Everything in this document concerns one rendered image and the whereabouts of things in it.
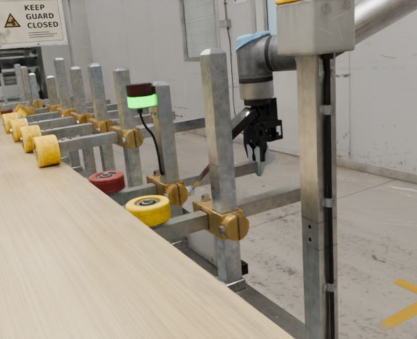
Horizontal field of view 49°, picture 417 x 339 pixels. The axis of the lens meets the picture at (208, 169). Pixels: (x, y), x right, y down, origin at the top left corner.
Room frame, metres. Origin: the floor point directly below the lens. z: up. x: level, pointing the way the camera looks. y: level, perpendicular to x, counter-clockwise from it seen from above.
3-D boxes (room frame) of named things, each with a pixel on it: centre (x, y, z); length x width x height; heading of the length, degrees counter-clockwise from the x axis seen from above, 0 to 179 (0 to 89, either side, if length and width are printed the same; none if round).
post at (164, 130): (1.05, 0.09, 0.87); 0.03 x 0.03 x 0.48; 28
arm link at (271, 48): (1.16, -0.24, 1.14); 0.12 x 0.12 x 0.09; 56
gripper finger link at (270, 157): (1.21, -0.16, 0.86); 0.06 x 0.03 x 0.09; 118
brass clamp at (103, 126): (1.51, 0.34, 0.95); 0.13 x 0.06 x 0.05; 28
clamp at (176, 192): (1.06, 0.11, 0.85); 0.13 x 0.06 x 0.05; 28
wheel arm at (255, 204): (0.89, -0.06, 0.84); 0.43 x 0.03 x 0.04; 118
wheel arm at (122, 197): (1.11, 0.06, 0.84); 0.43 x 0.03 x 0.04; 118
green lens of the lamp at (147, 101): (1.02, 0.14, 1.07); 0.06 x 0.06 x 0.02
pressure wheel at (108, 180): (1.01, 0.24, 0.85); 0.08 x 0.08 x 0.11
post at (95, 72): (1.49, 0.33, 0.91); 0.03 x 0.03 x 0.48; 28
